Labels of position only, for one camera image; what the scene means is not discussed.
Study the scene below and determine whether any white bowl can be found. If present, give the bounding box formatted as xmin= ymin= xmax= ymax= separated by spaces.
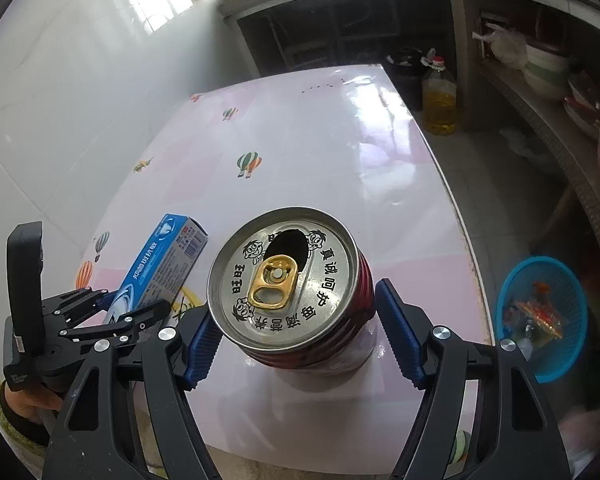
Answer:
xmin=524 ymin=42 xmax=571 ymax=74

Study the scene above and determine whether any red drink can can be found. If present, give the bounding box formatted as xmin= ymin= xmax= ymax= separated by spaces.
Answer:
xmin=207 ymin=205 xmax=381 ymax=372

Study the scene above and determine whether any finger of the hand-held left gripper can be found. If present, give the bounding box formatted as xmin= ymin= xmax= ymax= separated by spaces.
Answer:
xmin=42 ymin=287 xmax=119 ymax=322
xmin=55 ymin=298 xmax=173 ymax=350

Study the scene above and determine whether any pile of dark utensils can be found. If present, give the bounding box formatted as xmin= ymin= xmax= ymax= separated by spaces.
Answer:
xmin=564 ymin=72 xmax=600 ymax=136

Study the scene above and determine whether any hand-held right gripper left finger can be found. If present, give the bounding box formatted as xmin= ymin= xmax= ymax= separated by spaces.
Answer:
xmin=45 ymin=305 xmax=226 ymax=480

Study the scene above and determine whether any pale green bowl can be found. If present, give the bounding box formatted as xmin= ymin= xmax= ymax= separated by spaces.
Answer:
xmin=522 ymin=65 xmax=569 ymax=101

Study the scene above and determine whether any white plastic bag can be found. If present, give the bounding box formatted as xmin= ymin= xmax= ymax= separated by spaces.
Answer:
xmin=472 ymin=23 xmax=529 ymax=70

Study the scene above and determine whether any white crumpled rag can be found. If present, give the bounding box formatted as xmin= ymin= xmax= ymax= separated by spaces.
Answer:
xmin=499 ymin=127 xmax=546 ymax=159

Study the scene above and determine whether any person's left forearm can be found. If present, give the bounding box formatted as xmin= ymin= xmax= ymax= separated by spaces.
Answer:
xmin=0 ymin=379 xmax=51 ymax=454

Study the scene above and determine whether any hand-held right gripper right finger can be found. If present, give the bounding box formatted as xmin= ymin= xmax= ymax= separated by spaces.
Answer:
xmin=374 ymin=277 xmax=574 ymax=480

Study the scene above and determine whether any dark jar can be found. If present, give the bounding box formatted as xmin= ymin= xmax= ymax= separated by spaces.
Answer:
xmin=387 ymin=47 xmax=426 ymax=106

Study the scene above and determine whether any blue plastic basket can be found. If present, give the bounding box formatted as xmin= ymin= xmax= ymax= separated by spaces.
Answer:
xmin=494 ymin=255 xmax=590 ymax=384

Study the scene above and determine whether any blue toothpaste box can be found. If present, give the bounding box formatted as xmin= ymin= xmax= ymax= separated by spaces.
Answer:
xmin=102 ymin=213 xmax=210 ymax=331

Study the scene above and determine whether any cooking oil bottle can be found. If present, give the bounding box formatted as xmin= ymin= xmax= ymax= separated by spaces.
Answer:
xmin=421 ymin=54 xmax=459 ymax=136

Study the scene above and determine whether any person's left hand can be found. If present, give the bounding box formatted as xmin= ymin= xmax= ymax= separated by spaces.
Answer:
xmin=2 ymin=387 xmax=64 ymax=424

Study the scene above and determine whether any red snack wrapper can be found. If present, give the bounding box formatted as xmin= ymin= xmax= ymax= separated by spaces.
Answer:
xmin=509 ymin=280 xmax=566 ymax=342

